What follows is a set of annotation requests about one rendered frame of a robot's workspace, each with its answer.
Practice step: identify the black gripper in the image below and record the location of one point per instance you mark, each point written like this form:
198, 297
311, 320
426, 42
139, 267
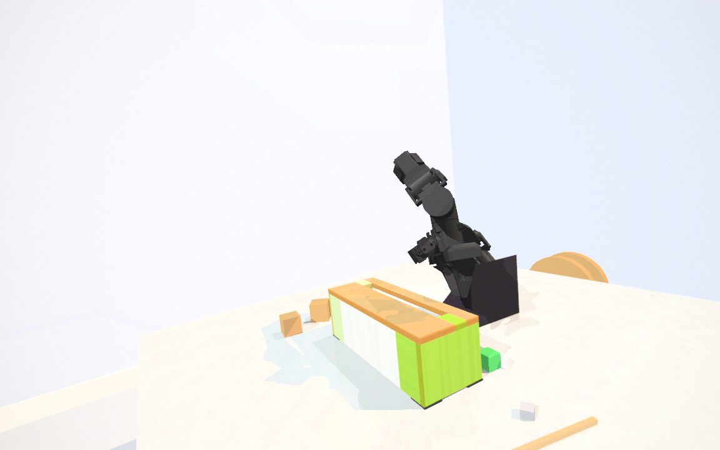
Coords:
455, 258

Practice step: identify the tan wooden bar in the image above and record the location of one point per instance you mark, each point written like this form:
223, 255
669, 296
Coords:
559, 435

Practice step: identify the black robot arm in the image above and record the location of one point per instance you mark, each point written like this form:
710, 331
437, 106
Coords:
427, 187

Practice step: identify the green block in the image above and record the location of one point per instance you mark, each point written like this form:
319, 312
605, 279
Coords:
490, 359

